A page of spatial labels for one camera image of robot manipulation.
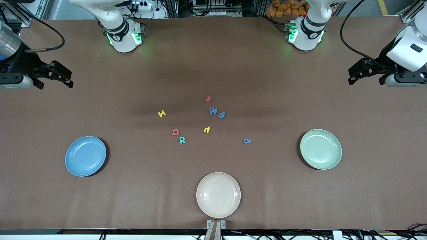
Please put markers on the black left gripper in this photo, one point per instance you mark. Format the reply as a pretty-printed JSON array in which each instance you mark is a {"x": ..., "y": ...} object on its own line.
[{"x": 382, "y": 62}]

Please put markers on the blue foam letter m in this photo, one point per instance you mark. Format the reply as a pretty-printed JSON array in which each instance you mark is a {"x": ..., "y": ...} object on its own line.
[{"x": 222, "y": 115}]

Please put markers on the yellow foam letter H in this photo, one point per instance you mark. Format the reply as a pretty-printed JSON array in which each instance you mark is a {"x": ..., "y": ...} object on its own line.
[{"x": 162, "y": 113}]

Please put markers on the orange snack bags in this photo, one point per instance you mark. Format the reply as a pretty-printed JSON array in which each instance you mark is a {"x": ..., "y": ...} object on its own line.
[{"x": 283, "y": 8}]

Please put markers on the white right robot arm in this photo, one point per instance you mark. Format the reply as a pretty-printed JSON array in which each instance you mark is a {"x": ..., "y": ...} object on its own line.
[{"x": 121, "y": 33}]

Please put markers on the red foam letter Q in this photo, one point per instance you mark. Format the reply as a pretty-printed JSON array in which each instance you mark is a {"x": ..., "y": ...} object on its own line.
[{"x": 173, "y": 132}]

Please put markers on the aluminium frame profile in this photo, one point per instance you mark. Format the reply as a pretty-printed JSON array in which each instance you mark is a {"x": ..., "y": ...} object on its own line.
[
  {"x": 23, "y": 18},
  {"x": 408, "y": 15}
]

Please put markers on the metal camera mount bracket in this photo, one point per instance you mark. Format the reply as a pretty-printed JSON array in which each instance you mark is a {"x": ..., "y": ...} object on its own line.
[{"x": 216, "y": 225}]

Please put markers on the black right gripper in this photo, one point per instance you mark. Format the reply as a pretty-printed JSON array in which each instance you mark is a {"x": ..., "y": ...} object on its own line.
[{"x": 27, "y": 62}]

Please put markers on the green plate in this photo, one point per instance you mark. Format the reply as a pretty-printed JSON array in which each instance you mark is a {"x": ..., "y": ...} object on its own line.
[{"x": 321, "y": 149}]

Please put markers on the yellow foam letter p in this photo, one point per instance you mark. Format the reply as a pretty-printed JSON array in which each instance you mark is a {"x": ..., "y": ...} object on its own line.
[{"x": 207, "y": 129}]

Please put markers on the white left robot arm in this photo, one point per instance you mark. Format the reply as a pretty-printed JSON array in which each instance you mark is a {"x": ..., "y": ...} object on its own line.
[{"x": 308, "y": 33}]

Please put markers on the beige plate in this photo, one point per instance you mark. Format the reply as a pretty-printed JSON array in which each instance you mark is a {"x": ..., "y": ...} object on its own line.
[{"x": 218, "y": 195}]

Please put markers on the white power strip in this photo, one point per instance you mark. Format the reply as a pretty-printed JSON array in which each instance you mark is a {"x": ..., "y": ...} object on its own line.
[{"x": 143, "y": 5}]

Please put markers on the background electronics rack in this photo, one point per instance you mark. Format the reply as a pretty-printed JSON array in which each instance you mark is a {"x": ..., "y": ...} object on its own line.
[{"x": 213, "y": 8}]

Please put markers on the blue foam capital W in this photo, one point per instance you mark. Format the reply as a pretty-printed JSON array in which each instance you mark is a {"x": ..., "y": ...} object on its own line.
[{"x": 213, "y": 111}]

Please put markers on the blue plate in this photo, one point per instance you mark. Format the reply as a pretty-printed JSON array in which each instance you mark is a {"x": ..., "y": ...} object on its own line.
[{"x": 85, "y": 156}]

